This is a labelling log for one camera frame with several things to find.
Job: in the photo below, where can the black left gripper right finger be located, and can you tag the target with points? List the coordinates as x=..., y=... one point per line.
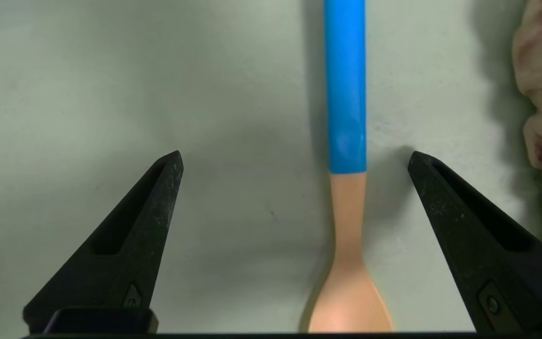
x=497, y=282

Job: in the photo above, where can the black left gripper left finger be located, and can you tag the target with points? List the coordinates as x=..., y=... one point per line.
x=111, y=268

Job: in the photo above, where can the light green plastic tray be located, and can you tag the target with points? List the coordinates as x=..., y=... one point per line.
x=111, y=70

